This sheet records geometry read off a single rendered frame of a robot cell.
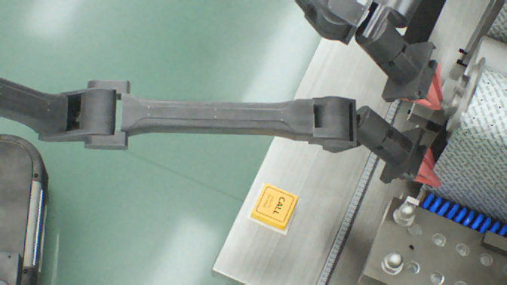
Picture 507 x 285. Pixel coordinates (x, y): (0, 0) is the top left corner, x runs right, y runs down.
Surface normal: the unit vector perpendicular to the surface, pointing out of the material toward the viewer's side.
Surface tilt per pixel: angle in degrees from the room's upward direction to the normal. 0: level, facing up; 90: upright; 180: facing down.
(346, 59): 0
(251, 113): 15
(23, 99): 60
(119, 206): 0
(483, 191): 90
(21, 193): 0
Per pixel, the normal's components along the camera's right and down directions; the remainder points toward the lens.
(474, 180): -0.40, 0.81
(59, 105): 0.89, -0.09
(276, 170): 0.07, -0.44
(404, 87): -0.63, -0.52
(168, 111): 0.09, -0.21
